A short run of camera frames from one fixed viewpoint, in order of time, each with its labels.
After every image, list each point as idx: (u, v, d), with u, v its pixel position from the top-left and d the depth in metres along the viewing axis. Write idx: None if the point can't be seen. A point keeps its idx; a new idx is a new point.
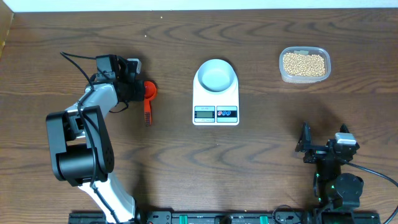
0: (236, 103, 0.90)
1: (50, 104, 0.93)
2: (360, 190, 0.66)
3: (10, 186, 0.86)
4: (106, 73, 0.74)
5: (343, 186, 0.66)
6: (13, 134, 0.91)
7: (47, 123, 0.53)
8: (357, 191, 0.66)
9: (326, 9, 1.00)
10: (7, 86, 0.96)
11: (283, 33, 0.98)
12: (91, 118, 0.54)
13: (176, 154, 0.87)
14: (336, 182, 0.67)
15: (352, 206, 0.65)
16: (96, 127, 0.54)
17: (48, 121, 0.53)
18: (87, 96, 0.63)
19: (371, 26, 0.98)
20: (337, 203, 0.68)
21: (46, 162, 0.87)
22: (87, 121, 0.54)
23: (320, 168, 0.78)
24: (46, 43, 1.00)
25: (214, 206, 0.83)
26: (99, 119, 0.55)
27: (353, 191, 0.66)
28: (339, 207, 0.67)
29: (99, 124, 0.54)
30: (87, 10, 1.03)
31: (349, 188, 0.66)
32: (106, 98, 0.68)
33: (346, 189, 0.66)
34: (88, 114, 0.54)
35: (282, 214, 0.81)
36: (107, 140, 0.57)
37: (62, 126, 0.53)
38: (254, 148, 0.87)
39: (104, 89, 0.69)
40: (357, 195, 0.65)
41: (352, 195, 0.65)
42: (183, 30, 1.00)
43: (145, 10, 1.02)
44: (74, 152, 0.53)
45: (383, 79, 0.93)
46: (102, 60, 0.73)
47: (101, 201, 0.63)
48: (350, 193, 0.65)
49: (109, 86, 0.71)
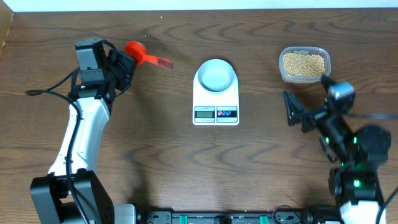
0: (236, 103, 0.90)
1: (50, 104, 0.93)
2: (388, 141, 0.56)
3: (10, 186, 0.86)
4: (89, 70, 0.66)
5: (367, 138, 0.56)
6: (13, 134, 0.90)
7: (34, 194, 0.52)
8: (384, 144, 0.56)
9: (326, 9, 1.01)
10: (6, 86, 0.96)
11: (283, 33, 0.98)
12: (82, 192, 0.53)
13: (176, 154, 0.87)
14: (360, 134, 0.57)
15: (379, 160, 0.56)
16: (89, 201, 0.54)
17: (34, 191, 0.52)
18: (73, 139, 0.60)
19: (371, 26, 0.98)
20: (360, 160, 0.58)
21: (46, 162, 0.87)
22: (78, 195, 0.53)
23: (323, 130, 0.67)
24: (45, 43, 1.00)
25: (214, 206, 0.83)
26: (91, 194, 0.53)
27: (379, 143, 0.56)
28: (361, 163, 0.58)
29: (91, 196, 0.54)
30: (86, 9, 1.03)
31: (375, 140, 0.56)
32: (97, 129, 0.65)
33: (373, 142, 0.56)
34: (79, 187, 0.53)
35: (281, 214, 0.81)
36: (105, 200, 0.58)
37: (51, 196, 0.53)
38: (254, 148, 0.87)
39: (93, 117, 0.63)
40: (384, 149, 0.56)
41: (379, 146, 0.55)
42: (182, 29, 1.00)
43: (145, 10, 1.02)
44: (68, 215, 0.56)
45: (384, 79, 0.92)
46: (83, 54, 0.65)
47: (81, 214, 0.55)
48: (377, 144, 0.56)
49: (99, 105, 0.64)
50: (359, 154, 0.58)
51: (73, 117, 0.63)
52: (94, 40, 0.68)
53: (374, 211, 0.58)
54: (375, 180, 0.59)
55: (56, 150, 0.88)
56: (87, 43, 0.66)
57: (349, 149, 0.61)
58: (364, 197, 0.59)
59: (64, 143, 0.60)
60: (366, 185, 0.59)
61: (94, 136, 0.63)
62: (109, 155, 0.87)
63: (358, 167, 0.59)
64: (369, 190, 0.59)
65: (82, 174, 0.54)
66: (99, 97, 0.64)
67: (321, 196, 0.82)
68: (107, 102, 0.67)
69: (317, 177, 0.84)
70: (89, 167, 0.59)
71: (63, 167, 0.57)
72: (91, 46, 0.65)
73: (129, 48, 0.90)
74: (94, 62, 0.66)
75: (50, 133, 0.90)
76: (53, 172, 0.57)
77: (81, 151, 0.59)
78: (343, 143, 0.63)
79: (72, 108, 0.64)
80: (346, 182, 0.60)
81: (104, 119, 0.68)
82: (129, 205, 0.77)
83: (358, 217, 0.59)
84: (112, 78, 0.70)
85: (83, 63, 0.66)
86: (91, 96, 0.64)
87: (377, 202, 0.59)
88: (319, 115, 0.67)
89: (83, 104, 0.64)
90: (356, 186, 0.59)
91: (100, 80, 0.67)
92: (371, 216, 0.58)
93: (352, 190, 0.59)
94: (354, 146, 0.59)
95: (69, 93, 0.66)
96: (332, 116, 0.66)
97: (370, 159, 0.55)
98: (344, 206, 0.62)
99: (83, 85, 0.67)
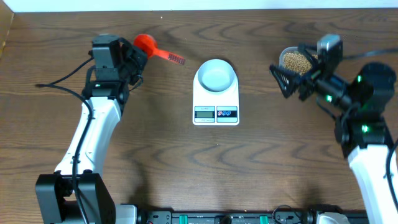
0: (236, 103, 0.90)
1: (50, 104, 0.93)
2: (394, 78, 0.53)
3: (10, 186, 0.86)
4: (105, 68, 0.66)
5: (372, 74, 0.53)
6: (13, 134, 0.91)
7: (38, 191, 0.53)
8: (390, 79, 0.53)
9: (326, 9, 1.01)
10: (7, 86, 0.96)
11: (283, 33, 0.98)
12: (86, 194, 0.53)
13: (176, 154, 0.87)
14: (363, 71, 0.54)
15: (385, 96, 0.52)
16: (91, 203, 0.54)
17: (39, 188, 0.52)
18: (83, 139, 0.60)
19: (371, 26, 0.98)
20: (366, 101, 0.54)
21: (47, 162, 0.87)
22: (81, 196, 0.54)
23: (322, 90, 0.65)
24: (45, 43, 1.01)
25: (214, 206, 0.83)
26: (94, 197, 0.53)
27: (385, 79, 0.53)
28: (367, 106, 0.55)
29: (94, 198, 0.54)
30: (87, 10, 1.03)
31: (378, 75, 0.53)
32: (106, 130, 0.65)
33: (377, 77, 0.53)
34: (83, 189, 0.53)
35: (281, 214, 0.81)
36: (107, 203, 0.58)
37: (54, 195, 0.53)
38: (254, 148, 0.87)
39: (104, 119, 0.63)
40: (390, 83, 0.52)
41: (385, 82, 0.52)
42: (183, 29, 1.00)
43: (145, 10, 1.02)
44: (69, 214, 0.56)
45: None
46: (99, 53, 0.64)
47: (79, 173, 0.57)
48: (383, 80, 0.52)
49: (111, 106, 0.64)
50: (364, 93, 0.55)
51: (84, 116, 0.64)
52: (112, 37, 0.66)
53: (382, 155, 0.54)
54: (383, 125, 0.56)
55: (56, 150, 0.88)
56: (105, 40, 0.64)
57: (352, 96, 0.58)
58: (372, 141, 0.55)
59: (73, 142, 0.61)
60: (374, 131, 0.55)
61: (102, 137, 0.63)
62: (109, 155, 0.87)
63: (364, 110, 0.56)
64: (377, 136, 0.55)
65: (87, 176, 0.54)
66: (112, 98, 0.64)
67: (320, 196, 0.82)
68: (120, 102, 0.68)
69: (316, 176, 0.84)
70: (95, 169, 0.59)
71: (69, 166, 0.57)
72: (109, 45, 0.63)
73: (137, 41, 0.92)
74: (109, 61, 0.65)
75: (50, 133, 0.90)
76: (60, 170, 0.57)
77: (89, 152, 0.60)
78: (346, 95, 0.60)
79: (84, 107, 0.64)
80: (352, 127, 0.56)
81: (115, 121, 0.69)
82: (131, 206, 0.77)
83: (367, 161, 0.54)
84: (126, 78, 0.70)
85: (99, 61, 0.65)
86: (104, 96, 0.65)
87: (387, 147, 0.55)
88: (314, 74, 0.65)
89: (95, 103, 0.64)
90: (363, 131, 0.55)
91: (115, 79, 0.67)
92: (379, 159, 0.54)
93: (360, 134, 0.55)
94: (359, 89, 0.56)
95: (84, 90, 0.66)
96: (328, 69, 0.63)
97: (376, 94, 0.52)
98: (351, 154, 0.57)
99: (98, 83, 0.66)
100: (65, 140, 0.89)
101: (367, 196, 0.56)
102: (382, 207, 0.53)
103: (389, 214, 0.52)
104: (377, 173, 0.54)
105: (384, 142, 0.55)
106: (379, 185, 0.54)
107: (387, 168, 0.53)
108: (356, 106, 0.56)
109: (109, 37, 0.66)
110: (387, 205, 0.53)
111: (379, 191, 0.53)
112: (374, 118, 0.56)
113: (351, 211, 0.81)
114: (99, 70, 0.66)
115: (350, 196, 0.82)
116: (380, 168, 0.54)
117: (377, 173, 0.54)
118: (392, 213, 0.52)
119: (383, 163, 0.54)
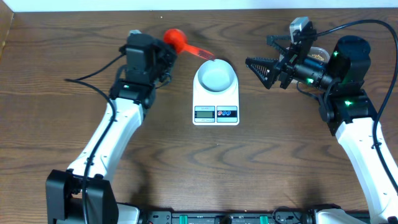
0: (236, 103, 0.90)
1: (50, 104, 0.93)
2: (368, 48, 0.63)
3: (10, 186, 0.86)
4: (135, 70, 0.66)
5: (348, 47, 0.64)
6: (13, 134, 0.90)
7: (48, 186, 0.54)
8: (364, 50, 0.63)
9: (326, 9, 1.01)
10: (6, 86, 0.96)
11: (283, 33, 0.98)
12: (91, 199, 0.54)
13: (176, 154, 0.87)
14: (339, 46, 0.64)
15: (364, 66, 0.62)
16: (96, 209, 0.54)
17: (50, 182, 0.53)
18: (101, 142, 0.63)
19: (371, 26, 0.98)
20: (345, 75, 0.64)
21: (47, 162, 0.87)
22: (87, 200, 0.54)
23: (302, 72, 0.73)
24: (45, 43, 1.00)
25: (214, 206, 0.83)
26: (99, 204, 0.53)
27: (360, 51, 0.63)
28: (347, 78, 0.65)
29: (99, 205, 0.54)
30: (87, 9, 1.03)
31: (352, 50, 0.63)
32: (124, 137, 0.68)
33: (351, 49, 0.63)
34: (91, 193, 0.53)
35: (281, 214, 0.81)
36: (111, 211, 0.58)
37: (63, 193, 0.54)
38: (254, 148, 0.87)
39: (125, 126, 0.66)
40: (365, 54, 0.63)
41: (361, 53, 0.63)
42: (182, 29, 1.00)
43: (145, 10, 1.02)
44: (73, 214, 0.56)
45: (384, 79, 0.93)
46: (132, 56, 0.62)
47: (97, 170, 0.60)
48: (358, 51, 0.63)
49: (135, 111, 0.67)
50: (342, 68, 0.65)
51: (106, 118, 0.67)
52: (147, 40, 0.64)
53: (367, 126, 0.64)
54: (364, 98, 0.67)
55: (55, 150, 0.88)
56: (140, 43, 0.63)
57: (332, 74, 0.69)
58: (356, 113, 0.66)
59: (92, 142, 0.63)
60: (357, 104, 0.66)
61: (119, 144, 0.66)
62: None
63: (344, 84, 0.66)
64: (359, 108, 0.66)
65: (97, 182, 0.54)
66: (137, 102, 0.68)
67: (320, 196, 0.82)
68: (144, 106, 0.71)
69: (317, 177, 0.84)
70: (106, 175, 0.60)
71: (83, 166, 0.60)
72: (143, 52, 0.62)
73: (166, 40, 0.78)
74: (141, 65, 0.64)
75: (50, 133, 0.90)
76: (71, 169, 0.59)
77: (104, 155, 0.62)
78: (326, 75, 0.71)
79: (109, 108, 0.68)
80: (336, 103, 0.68)
81: (132, 127, 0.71)
82: (134, 207, 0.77)
83: (355, 134, 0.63)
84: (155, 81, 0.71)
85: (131, 63, 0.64)
86: (130, 99, 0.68)
87: (370, 118, 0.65)
88: (291, 59, 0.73)
89: (119, 105, 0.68)
90: (346, 105, 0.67)
91: (144, 82, 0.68)
92: (366, 130, 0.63)
93: (344, 109, 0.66)
94: (338, 65, 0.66)
95: (114, 88, 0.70)
96: (298, 55, 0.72)
97: (354, 65, 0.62)
98: (338, 129, 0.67)
99: (127, 84, 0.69)
100: (64, 140, 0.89)
101: (360, 168, 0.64)
102: (374, 174, 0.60)
103: (381, 182, 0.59)
104: (366, 144, 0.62)
105: (368, 113, 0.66)
106: (369, 154, 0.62)
107: (374, 137, 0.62)
108: (337, 81, 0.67)
109: (144, 38, 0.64)
110: (378, 173, 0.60)
111: (370, 160, 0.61)
112: (355, 93, 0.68)
113: (350, 211, 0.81)
114: (130, 70, 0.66)
115: (350, 196, 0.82)
116: (367, 139, 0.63)
117: (365, 143, 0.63)
118: (383, 179, 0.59)
119: (369, 134, 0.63)
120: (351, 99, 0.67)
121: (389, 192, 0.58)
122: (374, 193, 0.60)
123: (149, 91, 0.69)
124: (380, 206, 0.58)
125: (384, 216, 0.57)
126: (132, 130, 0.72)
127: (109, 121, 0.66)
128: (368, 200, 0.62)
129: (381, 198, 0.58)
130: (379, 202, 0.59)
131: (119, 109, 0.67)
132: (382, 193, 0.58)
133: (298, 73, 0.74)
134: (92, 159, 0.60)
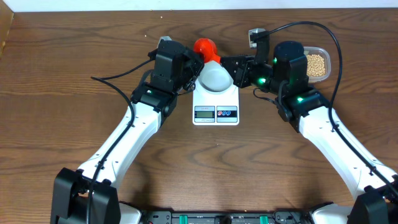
0: (236, 103, 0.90)
1: (50, 104, 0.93)
2: (302, 48, 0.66)
3: (10, 186, 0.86)
4: (161, 77, 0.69)
5: (283, 51, 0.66)
6: (13, 134, 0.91)
7: (57, 183, 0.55)
8: (298, 50, 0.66)
9: (326, 9, 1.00)
10: (7, 86, 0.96)
11: (283, 33, 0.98)
12: (96, 203, 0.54)
13: (176, 154, 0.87)
14: (275, 53, 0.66)
15: (301, 65, 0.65)
16: (98, 214, 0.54)
17: (60, 180, 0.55)
18: (114, 147, 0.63)
19: (372, 26, 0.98)
20: (290, 74, 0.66)
21: (47, 162, 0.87)
22: (92, 204, 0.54)
23: (256, 71, 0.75)
24: (45, 43, 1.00)
25: (214, 206, 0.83)
26: (103, 210, 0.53)
27: (295, 52, 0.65)
28: (293, 78, 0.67)
29: (102, 211, 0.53)
30: (86, 9, 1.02)
31: (290, 52, 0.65)
32: (138, 145, 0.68)
33: (288, 52, 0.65)
34: (97, 198, 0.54)
35: (281, 214, 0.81)
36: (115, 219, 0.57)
37: (69, 191, 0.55)
38: (254, 148, 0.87)
39: (140, 133, 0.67)
40: (300, 53, 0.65)
41: (296, 53, 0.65)
42: (182, 29, 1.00)
43: (145, 10, 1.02)
44: (74, 214, 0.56)
45: (383, 79, 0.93)
46: (162, 61, 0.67)
47: (106, 174, 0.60)
48: (293, 53, 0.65)
49: (154, 118, 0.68)
50: (285, 71, 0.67)
51: (124, 121, 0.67)
52: (178, 48, 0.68)
53: (324, 114, 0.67)
54: (314, 91, 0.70)
55: (55, 150, 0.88)
56: (170, 51, 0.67)
57: (277, 77, 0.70)
58: (310, 106, 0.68)
59: (106, 145, 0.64)
60: (308, 100, 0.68)
61: (132, 150, 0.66)
62: None
63: (292, 84, 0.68)
64: (312, 101, 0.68)
65: (105, 188, 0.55)
66: (158, 110, 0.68)
67: (320, 196, 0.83)
68: (163, 114, 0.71)
69: (316, 176, 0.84)
70: (114, 181, 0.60)
71: (93, 168, 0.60)
72: (171, 58, 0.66)
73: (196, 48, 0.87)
74: (168, 71, 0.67)
75: (50, 133, 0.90)
76: (82, 170, 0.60)
77: (115, 161, 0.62)
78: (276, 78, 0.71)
79: (129, 112, 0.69)
80: (291, 102, 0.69)
81: (148, 135, 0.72)
82: (135, 209, 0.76)
83: (314, 124, 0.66)
84: (177, 90, 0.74)
85: (159, 70, 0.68)
86: (150, 106, 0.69)
87: (324, 106, 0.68)
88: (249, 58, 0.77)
89: (140, 111, 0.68)
90: (299, 102, 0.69)
91: (167, 89, 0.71)
92: (322, 118, 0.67)
93: (299, 105, 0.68)
94: (281, 68, 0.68)
95: (137, 91, 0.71)
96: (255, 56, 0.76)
97: (293, 65, 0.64)
98: (300, 125, 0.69)
99: (150, 89, 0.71)
100: (64, 140, 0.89)
101: (329, 155, 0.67)
102: (342, 155, 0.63)
103: (349, 159, 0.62)
104: (326, 130, 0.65)
105: (321, 104, 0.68)
106: (331, 139, 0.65)
107: (331, 122, 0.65)
108: (285, 83, 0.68)
109: (175, 46, 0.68)
110: (345, 154, 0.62)
111: (334, 144, 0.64)
112: (305, 89, 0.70)
113: None
114: (157, 76, 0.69)
115: (350, 196, 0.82)
116: (326, 125, 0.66)
117: (326, 129, 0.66)
118: (350, 156, 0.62)
119: (326, 121, 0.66)
120: (301, 95, 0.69)
121: (359, 166, 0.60)
122: (347, 172, 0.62)
123: (170, 100, 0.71)
124: (355, 180, 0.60)
125: (361, 188, 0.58)
126: (148, 137, 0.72)
127: (126, 124, 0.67)
128: (346, 182, 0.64)
129: (353, 173, 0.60)
130: (353, 178, 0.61)
131: (138, 116, 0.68)
132: (352, 168, 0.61)
133: (253, 72, 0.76)
134: (103, 162, 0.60)
